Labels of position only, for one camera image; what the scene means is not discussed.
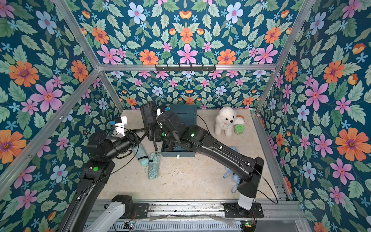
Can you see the teal top drawer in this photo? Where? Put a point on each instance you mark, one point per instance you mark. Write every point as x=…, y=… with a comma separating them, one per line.
x=171, y=150

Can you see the mint green folded umbrella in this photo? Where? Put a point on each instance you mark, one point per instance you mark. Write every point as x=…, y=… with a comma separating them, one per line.
x=153, y=166

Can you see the white plush dog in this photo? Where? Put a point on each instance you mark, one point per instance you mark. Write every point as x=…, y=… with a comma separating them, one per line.
x=225, y=121

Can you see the green lidded cup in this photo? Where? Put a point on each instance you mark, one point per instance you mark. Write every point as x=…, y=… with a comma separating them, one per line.
x=239, y=129

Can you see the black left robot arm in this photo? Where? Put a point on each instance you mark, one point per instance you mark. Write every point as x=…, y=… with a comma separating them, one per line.
x=103, y=150

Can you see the black wall hook rail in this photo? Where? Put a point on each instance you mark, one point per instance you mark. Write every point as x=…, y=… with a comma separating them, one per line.
x=181, y=68

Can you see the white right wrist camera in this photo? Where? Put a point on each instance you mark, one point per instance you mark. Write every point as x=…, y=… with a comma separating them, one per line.
x=161, y=109

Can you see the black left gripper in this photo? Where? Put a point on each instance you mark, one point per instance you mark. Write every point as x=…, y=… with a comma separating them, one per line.
x=131, y=135

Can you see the light blue umbrella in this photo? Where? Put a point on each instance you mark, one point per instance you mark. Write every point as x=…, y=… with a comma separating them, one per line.
x=228, y=170
x=236, y=181

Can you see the teal drawer cabinet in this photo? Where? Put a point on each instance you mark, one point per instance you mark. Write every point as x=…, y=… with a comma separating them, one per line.
x=187, y=113

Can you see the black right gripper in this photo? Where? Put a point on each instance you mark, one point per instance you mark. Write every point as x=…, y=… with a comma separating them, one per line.
x=158, y=120

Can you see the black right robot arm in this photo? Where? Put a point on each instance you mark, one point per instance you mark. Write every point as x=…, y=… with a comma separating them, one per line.
x=249, y=170

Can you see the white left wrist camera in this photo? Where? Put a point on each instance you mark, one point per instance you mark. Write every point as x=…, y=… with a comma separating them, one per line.
x=119, y=126

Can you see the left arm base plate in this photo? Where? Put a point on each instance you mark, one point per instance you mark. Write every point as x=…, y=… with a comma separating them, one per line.
x=135, y=210

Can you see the black umbrella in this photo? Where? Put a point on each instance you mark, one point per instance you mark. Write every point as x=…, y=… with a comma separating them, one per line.
x=149, y=117

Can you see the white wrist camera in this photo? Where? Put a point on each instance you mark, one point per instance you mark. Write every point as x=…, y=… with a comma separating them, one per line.
x=161, y=109
x=119, y=126

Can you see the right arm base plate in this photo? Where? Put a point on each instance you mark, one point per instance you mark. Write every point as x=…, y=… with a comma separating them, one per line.
x=233, y=210

